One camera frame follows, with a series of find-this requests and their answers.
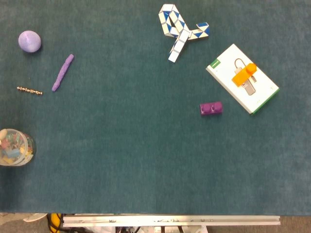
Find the orange block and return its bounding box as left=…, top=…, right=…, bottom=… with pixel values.
left=231, top=63, right=258, bottom=87

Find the purple block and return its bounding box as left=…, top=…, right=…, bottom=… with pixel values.
left=199, top=101, right=223, bottom=117

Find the white box with clip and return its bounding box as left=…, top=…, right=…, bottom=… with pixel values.
left=205, top=43, right=280, bottom=116

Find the blue white snake puzzle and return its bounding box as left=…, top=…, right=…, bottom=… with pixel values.
left=158, top=3, right=210, bottom=63

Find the purple clay stick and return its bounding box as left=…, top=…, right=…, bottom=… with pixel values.
left=51, top=53, right=75, bottom=92

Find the clear jar of pushpins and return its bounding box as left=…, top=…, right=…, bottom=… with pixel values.
left=0, top=128, right=36, bottom=167

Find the purple ball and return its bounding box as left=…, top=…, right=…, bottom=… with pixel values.
left=18, top=30, right=42, bottom=53

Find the aluminium profile rail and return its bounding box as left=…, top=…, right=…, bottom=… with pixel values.
left=62, top=215, right=281, bottom=228

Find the metal bead chain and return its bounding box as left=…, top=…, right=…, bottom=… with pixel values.
left=17, top=86, right=43, bottom=96

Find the yellow black cable bundle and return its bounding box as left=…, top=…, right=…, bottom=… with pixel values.
left=47, top=213, right=64, bottom=233

